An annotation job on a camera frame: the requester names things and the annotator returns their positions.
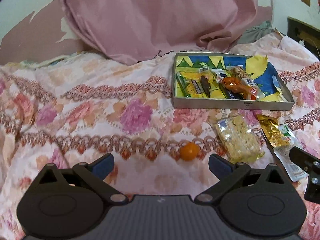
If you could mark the silver white foil pouch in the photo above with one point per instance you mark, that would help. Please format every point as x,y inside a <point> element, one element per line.
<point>294,172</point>

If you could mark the rice cracker clear packet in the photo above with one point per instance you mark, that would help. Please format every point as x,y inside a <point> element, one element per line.
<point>238,139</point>

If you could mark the green stick snack packet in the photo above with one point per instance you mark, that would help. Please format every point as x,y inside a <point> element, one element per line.
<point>183,85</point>

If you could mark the gold foil snack packet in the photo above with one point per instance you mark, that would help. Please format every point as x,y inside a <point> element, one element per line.
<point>272,132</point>

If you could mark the small orange fruit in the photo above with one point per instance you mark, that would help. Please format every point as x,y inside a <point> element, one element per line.
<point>189,151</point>

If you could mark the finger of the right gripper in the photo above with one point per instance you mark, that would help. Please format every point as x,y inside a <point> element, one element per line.
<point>310,165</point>

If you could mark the pink satin curtain bundle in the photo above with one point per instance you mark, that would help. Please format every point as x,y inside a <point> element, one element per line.
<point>129,31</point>

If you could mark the grey green folded cloth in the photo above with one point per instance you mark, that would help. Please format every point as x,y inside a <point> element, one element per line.
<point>255,33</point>

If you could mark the yellow purple snack bar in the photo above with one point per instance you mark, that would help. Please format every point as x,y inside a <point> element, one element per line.
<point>194,88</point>

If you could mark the clear packet dark dried snack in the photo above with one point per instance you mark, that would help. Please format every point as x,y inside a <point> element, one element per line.
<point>207,81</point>

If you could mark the metal tray colourful liner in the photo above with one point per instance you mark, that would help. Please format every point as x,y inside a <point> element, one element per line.
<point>278,96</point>

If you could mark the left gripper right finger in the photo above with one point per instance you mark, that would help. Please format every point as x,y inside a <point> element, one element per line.
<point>240,183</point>

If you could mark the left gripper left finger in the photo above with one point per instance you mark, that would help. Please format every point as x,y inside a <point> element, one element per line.
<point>83,183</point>

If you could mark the orange snack clear red packet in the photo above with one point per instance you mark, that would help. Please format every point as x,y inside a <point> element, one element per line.
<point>254,93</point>

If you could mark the nut bar white wrapper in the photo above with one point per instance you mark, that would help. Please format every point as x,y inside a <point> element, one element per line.
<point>241,74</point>

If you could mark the dark wooden desk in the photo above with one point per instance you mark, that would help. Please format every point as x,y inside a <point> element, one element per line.
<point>300,31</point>

